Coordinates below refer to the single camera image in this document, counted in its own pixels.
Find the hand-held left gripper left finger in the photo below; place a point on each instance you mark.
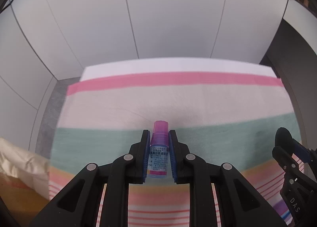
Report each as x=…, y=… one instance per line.
x=146, y=157

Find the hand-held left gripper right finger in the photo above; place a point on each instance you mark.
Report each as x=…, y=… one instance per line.
x=173, y=157

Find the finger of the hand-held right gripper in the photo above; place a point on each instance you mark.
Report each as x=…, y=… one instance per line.
x=284, y=162
x=302, y=150

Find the pink-capped eye drop bottle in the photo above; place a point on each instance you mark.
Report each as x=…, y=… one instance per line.
x=158, y=147

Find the cardboard box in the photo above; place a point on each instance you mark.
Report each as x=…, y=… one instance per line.
x=19, y=193

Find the striped colourful cloth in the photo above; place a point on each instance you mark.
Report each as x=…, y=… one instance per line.
x=173, y=98

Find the white table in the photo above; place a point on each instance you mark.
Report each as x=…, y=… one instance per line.
x=173, y=66

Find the cream padded chair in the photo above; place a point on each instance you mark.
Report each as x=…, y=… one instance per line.
x=22, y=162

